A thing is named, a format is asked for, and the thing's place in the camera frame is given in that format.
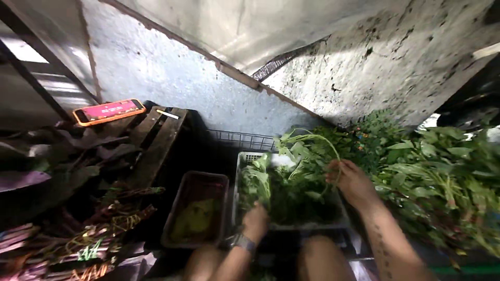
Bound person's right hand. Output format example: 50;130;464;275
326;159;380;215

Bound person's left hand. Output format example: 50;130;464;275
242;201;270;245

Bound bunch of leafy greens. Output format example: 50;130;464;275
239;153;272;211

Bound long green vine stem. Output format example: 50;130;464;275
274;128;343;196

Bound person's right forearm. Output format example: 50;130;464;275
359;199;440;281

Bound person's left forearm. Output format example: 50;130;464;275
209;233;256;281

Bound white plastic basket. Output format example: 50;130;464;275
231;151;352;231

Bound translucent rectangular plastic tub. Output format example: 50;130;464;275
161;170;230;249

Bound pile of loose green leaves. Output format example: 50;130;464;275
270;137;340;225

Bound small-leaved dark green plants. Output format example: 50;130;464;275
312;109;407;176

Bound yellow-green leaf in tub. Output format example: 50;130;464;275
172;199;219;238

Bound person's legs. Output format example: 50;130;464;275
184;235;357;281

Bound heap of green vegetable bundles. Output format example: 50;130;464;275
371;125;500;270

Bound slatted wooden crate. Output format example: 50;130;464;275
94;105;193;190

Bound phone in orange case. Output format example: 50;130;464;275
73;98;147;127

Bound heap of purple leafy vegetables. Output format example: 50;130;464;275
0;121;166;281

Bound black wire crate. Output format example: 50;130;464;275
206;129;276;154

